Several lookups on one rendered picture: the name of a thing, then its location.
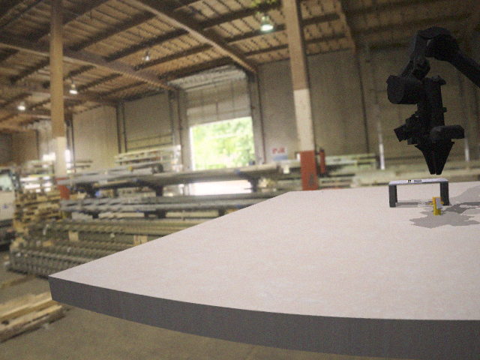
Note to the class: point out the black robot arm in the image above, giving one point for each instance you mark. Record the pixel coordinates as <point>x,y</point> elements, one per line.
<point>411,86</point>

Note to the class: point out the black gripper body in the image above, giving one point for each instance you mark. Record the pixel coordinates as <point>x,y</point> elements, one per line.
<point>439,132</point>

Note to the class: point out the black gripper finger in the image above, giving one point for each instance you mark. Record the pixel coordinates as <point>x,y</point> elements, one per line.
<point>428,157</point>
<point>440,152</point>

